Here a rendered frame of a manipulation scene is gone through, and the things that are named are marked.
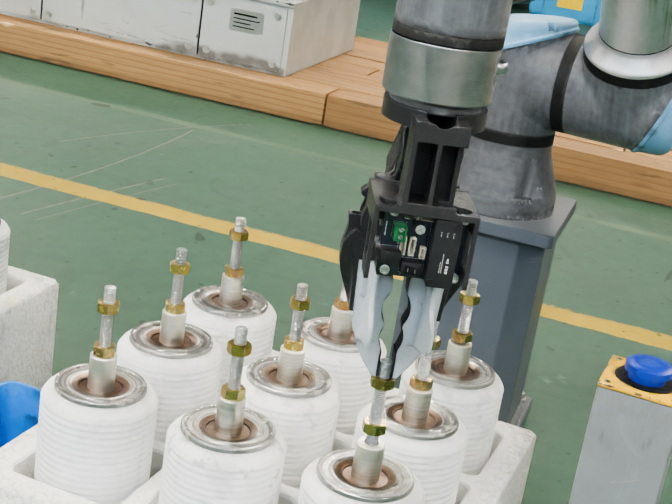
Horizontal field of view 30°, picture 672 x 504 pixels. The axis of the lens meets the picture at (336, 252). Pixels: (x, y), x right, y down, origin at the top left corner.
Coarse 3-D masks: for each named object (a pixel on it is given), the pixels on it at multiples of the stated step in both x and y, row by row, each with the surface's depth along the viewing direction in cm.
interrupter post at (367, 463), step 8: (360, 440) 95; (360, 448) 94; (368, 448) 94; (376, 448) 94; (384, 448) 95; (360, 456) 94; (368, 456) 94; (376, 456) 94; (360, 464) 95; (368, 464) 94; (376, 464) 95; (352, 472) 95; (360, 472) 95; (368, 472) 95; (376, 472) 95; (360, 480) 95; (368, 480) 95; (376, 480) 95
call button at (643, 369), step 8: (632, 360) 105; (640, 360) 105; (648, 360) 106; (656, 360) 106; (664, 360) 106; (632, 368) 104; (640, 368) 104; (648, 368) 104; (656, 368) 104; (664, 368) 104; (632, 376) 105; (640, 376) 104; (648, 376) 103; (656, 376) 103; (664, 376) 104; (648, 384) 104; (656, 384) 104; (664, 384) 105
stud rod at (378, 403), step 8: (384, 360) 92; (384, 368) 92; (384, 376) 93; (376, 392) 93; (384, 392) 93; (376, 400) 93; (384, 400) 94; (376, 408) 94; (376, 416) 94; (376, 424) 94; (368, 440) 94; (376, 440) 95
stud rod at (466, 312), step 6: (468, 282) 114; (474, 282) 114; (468, 288) 114; (474, 288) 114; (468, 294) 114; (474, 294) 114; (462, 306) 115; (468, 306) 114; (462, 312) 115; (468, 312) 114; (462, 318) 115; (468, 318) 115; (462, 324) 115; (468, 324) 115; (462, 330) 115; (456, 342) 116
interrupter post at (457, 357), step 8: (448, 344) 116; (456, 344) 115; (448, 352) 116; (456, 352) 115; (464, 352) 115; (448, 360) 116; (456, 360) 115; (464, 360) 116; (448, 368) 116; (456, 368) 116; (464, 368) 116
